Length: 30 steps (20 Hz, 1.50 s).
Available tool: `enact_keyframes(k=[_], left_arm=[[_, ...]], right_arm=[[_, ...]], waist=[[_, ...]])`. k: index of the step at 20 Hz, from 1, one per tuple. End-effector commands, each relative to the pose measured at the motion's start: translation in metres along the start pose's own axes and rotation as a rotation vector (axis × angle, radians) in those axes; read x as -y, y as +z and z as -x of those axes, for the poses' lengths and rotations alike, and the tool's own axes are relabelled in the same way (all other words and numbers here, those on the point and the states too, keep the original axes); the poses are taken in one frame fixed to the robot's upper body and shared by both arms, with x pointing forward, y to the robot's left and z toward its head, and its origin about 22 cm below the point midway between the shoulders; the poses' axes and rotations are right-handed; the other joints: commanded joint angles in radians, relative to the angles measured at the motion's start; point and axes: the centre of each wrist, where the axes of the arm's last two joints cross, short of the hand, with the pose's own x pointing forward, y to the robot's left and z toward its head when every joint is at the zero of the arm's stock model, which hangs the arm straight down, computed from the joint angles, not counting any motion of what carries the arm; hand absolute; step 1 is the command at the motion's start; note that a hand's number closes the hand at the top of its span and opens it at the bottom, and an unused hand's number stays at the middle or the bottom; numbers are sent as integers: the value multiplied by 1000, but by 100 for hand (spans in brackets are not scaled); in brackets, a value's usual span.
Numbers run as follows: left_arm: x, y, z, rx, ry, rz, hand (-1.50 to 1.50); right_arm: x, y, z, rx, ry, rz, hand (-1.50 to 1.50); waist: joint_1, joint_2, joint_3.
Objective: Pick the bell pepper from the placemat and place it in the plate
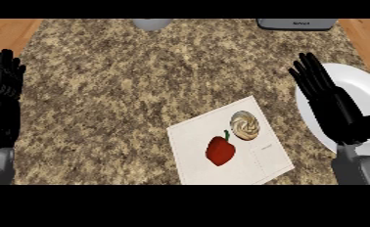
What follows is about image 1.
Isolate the white placemat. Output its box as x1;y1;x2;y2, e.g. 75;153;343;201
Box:
166;95;296;186

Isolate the cream swirl cupcake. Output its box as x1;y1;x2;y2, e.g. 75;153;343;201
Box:
228;110;262;142

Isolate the white round plate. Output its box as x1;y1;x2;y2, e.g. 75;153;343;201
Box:
294;63;370;155

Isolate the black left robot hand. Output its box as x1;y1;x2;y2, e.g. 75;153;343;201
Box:
0;48;28;150

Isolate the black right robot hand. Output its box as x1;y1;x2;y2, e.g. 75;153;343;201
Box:
287;52;370;146

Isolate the red bell pepper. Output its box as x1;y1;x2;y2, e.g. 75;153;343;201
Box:
206;129;237;167

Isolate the grey rounded object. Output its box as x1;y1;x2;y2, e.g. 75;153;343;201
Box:
132;19;173;32

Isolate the grey flat appliance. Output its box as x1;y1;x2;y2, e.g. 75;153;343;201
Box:
254;19;339;31

